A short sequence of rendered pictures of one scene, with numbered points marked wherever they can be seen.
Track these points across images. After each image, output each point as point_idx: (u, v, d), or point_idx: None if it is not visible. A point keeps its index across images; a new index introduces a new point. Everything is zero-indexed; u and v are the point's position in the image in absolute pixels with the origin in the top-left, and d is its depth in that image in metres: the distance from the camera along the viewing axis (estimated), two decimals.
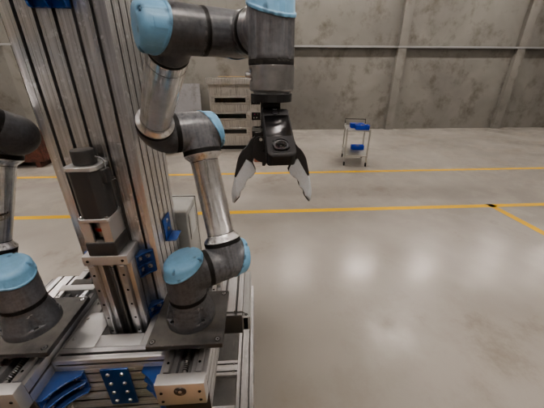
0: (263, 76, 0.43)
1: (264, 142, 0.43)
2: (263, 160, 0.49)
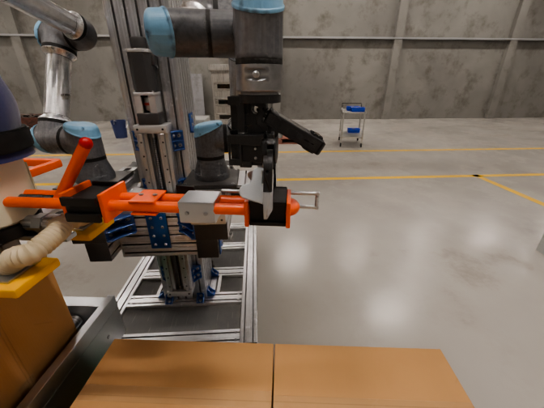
0: (279, 76, 0.43)
1: (302, 138, 0.46)
2: (276, 161, 0.48)
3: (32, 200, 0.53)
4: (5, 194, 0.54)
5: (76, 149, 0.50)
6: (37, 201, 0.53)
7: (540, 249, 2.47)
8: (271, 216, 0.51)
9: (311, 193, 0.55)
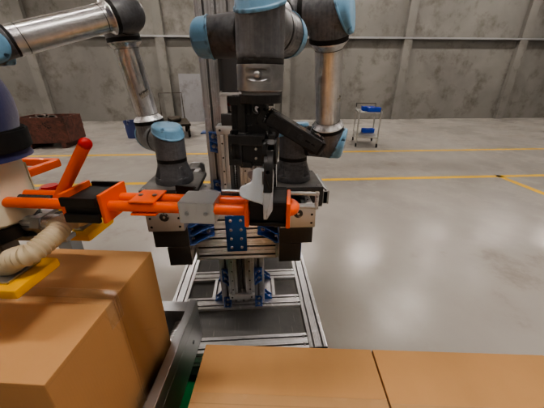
0: (281, 76, 0.42)
1: (302, 139, 0.46)
2: (276, 162, 0.48)
3: (31, 200, 0.53)
4: (4, 194, 0.53)
5: (75, 149, 0.50)
6: (36, 201, 0.53)
7: None
8: (271, 217, 0.51)
9: (311, 193, 0.55)
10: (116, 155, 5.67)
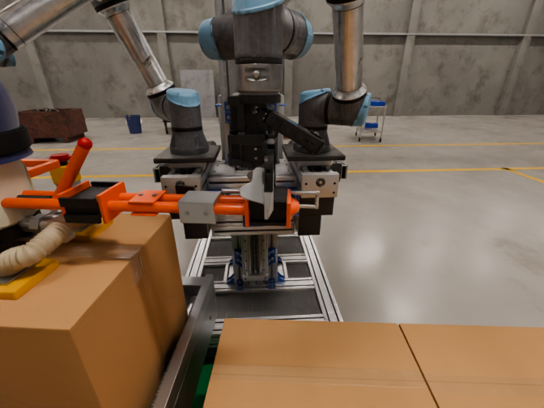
0: (279, 76, 0.43)
1: (302, 138, 0.46)
2: (276, 161, 0.48)
3: (31, 201, 0.53)
4: (3, 195, 0.53)
5: (75, 149, 0.50)
6: (36, 201, 0.53)
7: None
8: (271, 216, 0.51)
9: (311, 192, 0.55)
10: (118, 149, 5.62)
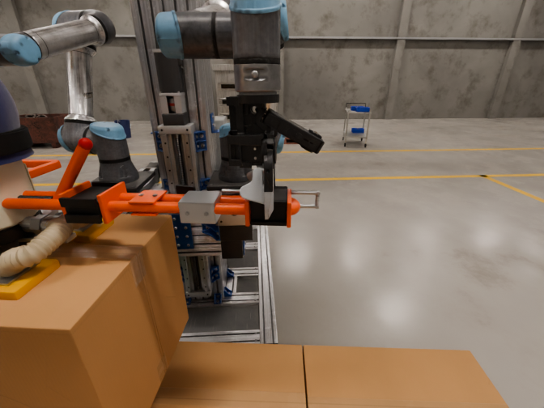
0: (278, 76, 0.43)
1: (301, 138, 0.46)
2: (275, 161, 0.48)
3: (31, 201, 0.53)
4: (4, 196, 0.53)
5: (75, 150, 0.50)
6: (36, 201, 0.53)
7: None
8: (272, 216, 0.51)
9: (312, 192, 0.55)
10: None
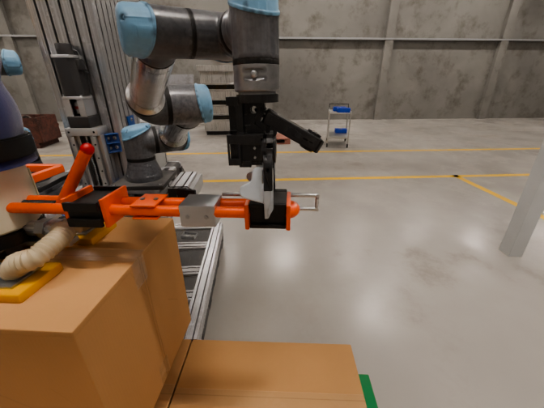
0: (277, 76, 0.43)
1: (300, 137, 0.47)
2: (275, 160, 0.48)
3: (35, 206, 0.54)
4: (8, 200, 0.54)
5: (78, 155, 0.51)
6: (40, 206, 0.54)
7: (502, 248, 2.50)
8: (271, 219, 0.51)
9: (311, 194, 0.55)
10: None
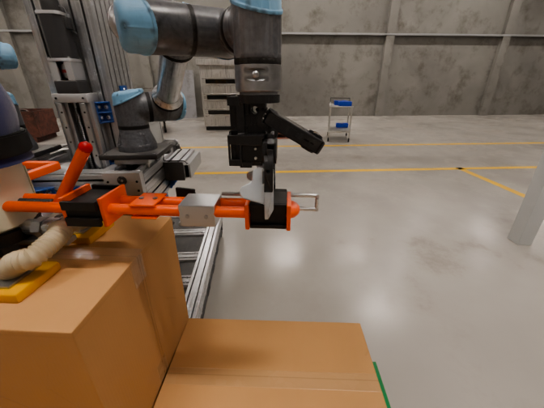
0: (278, 76, 0.43)
1: (301, 138, 0.46)
2: (276, 161, 0.48)
3: (32, 204, 0.53)
4: (4, 198, 0.53)
5: (75, 153, 0.50)
6: (37, 205, 0.53)
7: (511, 237, 2.42)
8: (272, 219, 0.51)
9: (311, 194, 0.55)
10: None
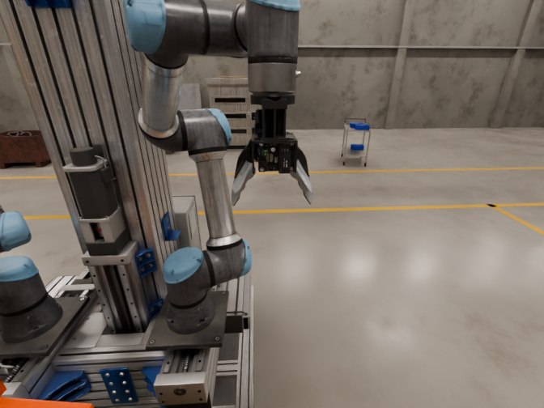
0: None
1: None
2: None
3: None
4: None
5: None
6: None
7: None
8: None
9: None
10: None
